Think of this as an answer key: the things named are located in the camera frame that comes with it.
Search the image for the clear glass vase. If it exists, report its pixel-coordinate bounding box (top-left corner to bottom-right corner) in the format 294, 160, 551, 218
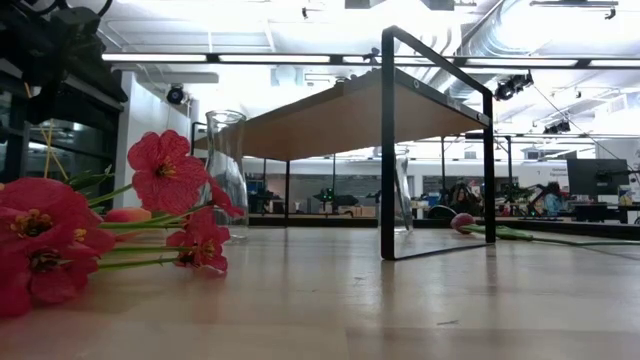
392, 144, 417, 235
202, 109, 250, 240

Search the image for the dark red tulip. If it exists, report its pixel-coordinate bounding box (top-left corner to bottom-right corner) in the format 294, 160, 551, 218
449, 212, 640, 247

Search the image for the large red flower bunch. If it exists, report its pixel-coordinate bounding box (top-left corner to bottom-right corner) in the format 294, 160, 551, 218
0, 128, 246, 320

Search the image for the orange tulip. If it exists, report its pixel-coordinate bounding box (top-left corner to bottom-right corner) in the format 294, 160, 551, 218
102, 206, 154, 242

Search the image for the cardboard box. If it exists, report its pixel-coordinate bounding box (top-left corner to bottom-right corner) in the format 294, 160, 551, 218
344, 204, 377, 218

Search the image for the black office chair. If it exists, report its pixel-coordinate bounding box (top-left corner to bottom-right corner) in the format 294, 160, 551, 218
427, 204, 459, 220

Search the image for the person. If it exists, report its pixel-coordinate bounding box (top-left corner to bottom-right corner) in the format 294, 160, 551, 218
447, 180, 482, 217
542, 180, 565, 217

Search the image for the black track spotlight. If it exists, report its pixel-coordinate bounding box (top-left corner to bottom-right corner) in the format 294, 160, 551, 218
543, 119, 572, 135
493, 71, 535, 102

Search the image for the wide black monitor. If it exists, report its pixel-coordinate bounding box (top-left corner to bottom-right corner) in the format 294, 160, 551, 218
566, 158, 630, 197

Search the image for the black metal table frame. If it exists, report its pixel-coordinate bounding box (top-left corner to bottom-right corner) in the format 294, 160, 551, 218
247, 213, 640, 241

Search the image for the wooden shelf with black frame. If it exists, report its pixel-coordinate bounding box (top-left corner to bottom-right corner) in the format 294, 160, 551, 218
189, 24, 498, 262

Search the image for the black round ceiling camera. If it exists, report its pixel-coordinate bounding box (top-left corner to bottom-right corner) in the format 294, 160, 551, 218
164, 83, 188, 106

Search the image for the silver ceiling duct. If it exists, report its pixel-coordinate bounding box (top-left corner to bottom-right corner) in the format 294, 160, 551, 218
444, 0, 541, 99

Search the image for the long yellow extension cable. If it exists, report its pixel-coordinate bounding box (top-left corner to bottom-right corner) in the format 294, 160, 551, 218
23, 82, 69, 181

